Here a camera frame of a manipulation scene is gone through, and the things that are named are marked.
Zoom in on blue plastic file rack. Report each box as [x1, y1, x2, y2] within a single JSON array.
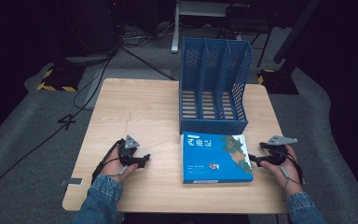
[[178, 36, 254, 135]]

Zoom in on person's left hand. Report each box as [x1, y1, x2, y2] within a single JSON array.
[[100, 146, 139, 184]]

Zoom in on black yellow striped stand base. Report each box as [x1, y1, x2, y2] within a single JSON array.
[[36, 62, 87, 93], [256, 68, 300, 96]]

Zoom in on grey metal table bracket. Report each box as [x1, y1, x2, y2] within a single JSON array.
[[60, 176, 84, 189]]

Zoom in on white desk frame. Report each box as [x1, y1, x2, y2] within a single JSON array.
[[171, 0, 241, 54]]

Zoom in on person's right hand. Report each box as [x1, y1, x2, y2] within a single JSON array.
[[259, 144, 303, 198]]

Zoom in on black slanted stand pole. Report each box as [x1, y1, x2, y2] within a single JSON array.
[[272, 0, 323, 65]]

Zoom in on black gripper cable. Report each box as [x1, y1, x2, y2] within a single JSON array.
[[90, 139, 123, 185], [279, 148, 306, 202]]

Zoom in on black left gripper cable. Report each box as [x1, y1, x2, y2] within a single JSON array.
[[90, 139, 123, 185]]

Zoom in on blue book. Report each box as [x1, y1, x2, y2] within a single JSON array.
[[180, 131, 255, 185]]

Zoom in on long black floor cable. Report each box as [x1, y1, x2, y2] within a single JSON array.
[[0, 46, 120, 208]]

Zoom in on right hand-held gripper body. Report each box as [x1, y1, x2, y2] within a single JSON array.
[[258, 134, 298, 166]]

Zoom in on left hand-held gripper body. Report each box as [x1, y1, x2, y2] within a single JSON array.
[[117, 134, 142, 167]]

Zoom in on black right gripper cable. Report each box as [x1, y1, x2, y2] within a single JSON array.
[[279, 148, 306, 202]]

